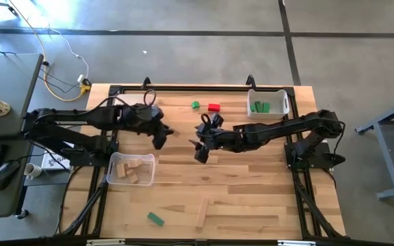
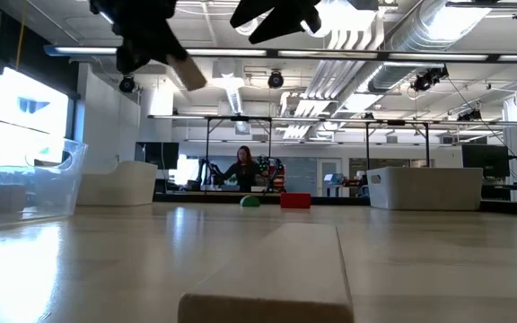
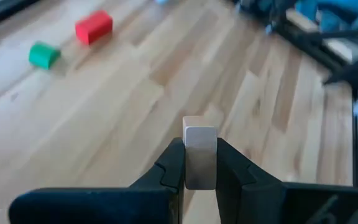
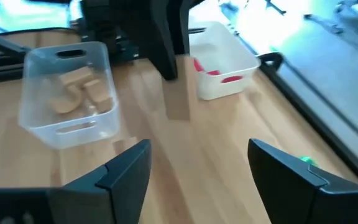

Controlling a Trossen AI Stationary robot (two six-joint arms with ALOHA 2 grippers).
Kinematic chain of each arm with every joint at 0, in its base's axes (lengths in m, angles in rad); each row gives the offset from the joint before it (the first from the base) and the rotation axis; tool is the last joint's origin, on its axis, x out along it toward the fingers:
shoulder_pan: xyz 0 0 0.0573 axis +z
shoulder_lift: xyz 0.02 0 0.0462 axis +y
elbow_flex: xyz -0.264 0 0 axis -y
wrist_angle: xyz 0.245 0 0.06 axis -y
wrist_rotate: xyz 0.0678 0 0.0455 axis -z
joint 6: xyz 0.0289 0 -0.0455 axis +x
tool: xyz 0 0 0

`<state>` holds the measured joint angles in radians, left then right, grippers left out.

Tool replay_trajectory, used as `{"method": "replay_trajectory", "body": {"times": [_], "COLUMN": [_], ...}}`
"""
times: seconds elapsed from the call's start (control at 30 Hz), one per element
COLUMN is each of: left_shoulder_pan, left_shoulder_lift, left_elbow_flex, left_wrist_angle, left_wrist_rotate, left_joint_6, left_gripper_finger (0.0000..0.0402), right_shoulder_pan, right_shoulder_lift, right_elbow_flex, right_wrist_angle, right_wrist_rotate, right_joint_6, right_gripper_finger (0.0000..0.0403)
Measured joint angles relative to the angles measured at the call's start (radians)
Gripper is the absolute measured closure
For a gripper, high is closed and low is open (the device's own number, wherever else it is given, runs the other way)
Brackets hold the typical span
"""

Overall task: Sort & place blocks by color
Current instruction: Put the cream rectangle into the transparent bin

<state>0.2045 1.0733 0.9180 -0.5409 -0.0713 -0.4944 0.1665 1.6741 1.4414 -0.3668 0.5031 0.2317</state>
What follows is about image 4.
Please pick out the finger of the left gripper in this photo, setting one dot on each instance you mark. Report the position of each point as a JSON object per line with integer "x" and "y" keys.
{"x": 186, "y": 25}
{"x": 163, "y": 40}

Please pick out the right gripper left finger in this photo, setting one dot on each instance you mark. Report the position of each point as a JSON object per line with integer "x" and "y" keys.
{"x": 120, "y": 193}

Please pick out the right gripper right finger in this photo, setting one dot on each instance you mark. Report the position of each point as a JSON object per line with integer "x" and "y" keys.
{"x": 291, "y": 193}

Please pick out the green wooden half-round block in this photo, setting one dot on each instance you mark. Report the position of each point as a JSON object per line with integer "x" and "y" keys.
{"x": 308, "y": 160}

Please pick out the thin red wooden block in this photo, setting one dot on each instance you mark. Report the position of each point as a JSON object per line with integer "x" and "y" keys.
{"x": 213, "y": 72}

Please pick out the long natural wooden plank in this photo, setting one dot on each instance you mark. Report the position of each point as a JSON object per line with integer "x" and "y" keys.
{"x": 179, "y": 99}

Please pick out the small natural wooden block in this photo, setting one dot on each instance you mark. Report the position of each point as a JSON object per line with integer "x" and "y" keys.
{"x": 98, "y": 93}

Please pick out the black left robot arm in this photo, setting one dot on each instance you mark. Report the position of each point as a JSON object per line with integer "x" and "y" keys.
{"x": 113, "y": 34}

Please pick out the white plastic bin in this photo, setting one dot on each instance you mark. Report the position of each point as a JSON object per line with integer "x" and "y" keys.
{"x": 228, "y": 49}

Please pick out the clear plastic bin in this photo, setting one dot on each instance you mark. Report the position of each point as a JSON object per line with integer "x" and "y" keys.
{"x": 73, "y": 137}

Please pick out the black aluminium rig frame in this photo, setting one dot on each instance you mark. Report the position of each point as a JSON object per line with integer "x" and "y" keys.
{"x": 325, "y": 126}

